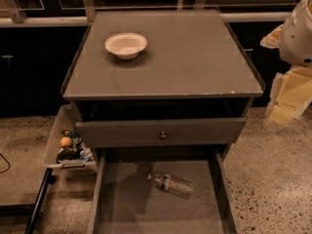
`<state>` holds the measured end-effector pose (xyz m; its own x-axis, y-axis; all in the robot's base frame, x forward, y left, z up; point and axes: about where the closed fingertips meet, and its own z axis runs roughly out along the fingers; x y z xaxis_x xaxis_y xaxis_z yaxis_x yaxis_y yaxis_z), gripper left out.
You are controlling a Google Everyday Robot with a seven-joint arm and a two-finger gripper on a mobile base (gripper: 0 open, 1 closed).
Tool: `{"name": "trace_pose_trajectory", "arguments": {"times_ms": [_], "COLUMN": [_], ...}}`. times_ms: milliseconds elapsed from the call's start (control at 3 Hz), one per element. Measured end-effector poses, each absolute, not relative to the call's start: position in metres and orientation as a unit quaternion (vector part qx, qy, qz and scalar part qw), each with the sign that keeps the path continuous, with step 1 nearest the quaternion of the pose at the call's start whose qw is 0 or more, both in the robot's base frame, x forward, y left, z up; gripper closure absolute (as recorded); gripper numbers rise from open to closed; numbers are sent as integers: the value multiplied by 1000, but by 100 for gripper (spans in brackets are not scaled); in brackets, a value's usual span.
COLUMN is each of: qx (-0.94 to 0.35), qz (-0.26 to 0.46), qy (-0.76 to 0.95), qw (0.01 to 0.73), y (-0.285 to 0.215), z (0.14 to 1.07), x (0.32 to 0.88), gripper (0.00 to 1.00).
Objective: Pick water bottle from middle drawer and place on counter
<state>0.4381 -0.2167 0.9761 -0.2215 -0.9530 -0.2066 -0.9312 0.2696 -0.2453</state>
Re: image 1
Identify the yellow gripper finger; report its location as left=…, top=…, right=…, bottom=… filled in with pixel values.
left=265, top=65, right=312, bottom=126
left=260, top=25, right=283, bottom=49

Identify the clear plastic water bottle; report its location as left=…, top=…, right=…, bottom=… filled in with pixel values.
left=147, top=173, right=194, bottom=199

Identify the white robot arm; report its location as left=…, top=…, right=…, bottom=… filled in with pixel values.
left=260, top=0, right=312, bottom=129

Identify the grey drawer cabinet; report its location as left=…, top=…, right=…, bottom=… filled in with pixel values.
left=59, top=9, right=267, bottom=234

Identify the round metal drawer knob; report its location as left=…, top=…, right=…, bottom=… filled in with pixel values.
left=159, top=132, right=168, bottom=140

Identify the grey top drawer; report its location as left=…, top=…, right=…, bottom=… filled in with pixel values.
left=76, top=118, right=246, bottom=148

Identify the open grey middle drawer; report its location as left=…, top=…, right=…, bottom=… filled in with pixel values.
left=87, top=148, right=241, bottom=234

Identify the small plastic bottle in bin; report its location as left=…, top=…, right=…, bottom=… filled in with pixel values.
left=80, top=149, right=94, bottom=162

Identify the white paper bowl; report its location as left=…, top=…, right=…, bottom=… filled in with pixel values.
left=104, top=32, right=147, bottom=59

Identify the green snack bag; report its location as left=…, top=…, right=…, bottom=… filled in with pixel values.
left=57, top=130, right=83, bottom=160

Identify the orange ball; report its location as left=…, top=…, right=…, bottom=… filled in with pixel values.
left=59, top=136, right=72, bottom=147

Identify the clear plastic storage bin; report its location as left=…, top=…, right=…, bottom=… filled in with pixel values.
left=45, top=104, right=97, bottom=171

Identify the black bar on floor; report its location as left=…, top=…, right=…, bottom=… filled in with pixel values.
left=24, top=168, right=53, bottom=234

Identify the metal railing frame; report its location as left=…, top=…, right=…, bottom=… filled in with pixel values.
left=0, top=0, right=300, bottom=25

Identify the black cable on floor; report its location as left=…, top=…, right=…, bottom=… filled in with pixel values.
left=0, top=152, right=12, bottom=176

